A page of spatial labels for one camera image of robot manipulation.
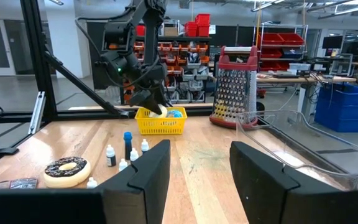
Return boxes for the wooden workbench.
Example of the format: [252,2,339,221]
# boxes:
[256,73,357,85]

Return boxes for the wire rack with red bins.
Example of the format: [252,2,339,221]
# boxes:
[253,23,309,73]

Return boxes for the small black monitor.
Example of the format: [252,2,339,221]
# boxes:
[321,35,344,50]

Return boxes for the parts shelf with orange bins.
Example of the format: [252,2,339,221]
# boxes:
[134,18,213,105]

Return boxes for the clear plastic bin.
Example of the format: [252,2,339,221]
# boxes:
[234,109,358,191]

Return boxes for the black frame foot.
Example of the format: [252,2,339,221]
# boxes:
[0,147,20,163]

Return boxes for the pale green frosted toy donut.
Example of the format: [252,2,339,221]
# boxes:
[149,104,168,119]

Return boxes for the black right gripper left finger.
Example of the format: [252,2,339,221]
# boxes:
[102,139,172,224]

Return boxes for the red stacked crates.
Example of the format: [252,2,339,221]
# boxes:
[184,13,211,38]

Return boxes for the blue storage tote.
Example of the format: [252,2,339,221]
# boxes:
[318,83,358,108]
[314,99,358,133]

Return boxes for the yellow plastic basket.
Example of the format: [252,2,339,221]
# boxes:
[134,106,188,136]

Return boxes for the silver aluminium bracket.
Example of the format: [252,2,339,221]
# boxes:
[28,91,47,135]

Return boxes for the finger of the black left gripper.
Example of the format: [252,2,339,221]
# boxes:
[146,90,167,115]
[130,90,152,108]

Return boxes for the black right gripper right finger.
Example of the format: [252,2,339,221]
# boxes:
[229,141,354,224]

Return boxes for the blue tape roll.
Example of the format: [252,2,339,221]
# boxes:
[166,109,184,119]

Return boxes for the red steel box grater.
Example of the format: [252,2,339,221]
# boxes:
[209,45,259,130]

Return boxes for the blue-capped dropper bottle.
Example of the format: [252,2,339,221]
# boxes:
[123,131,134,161]

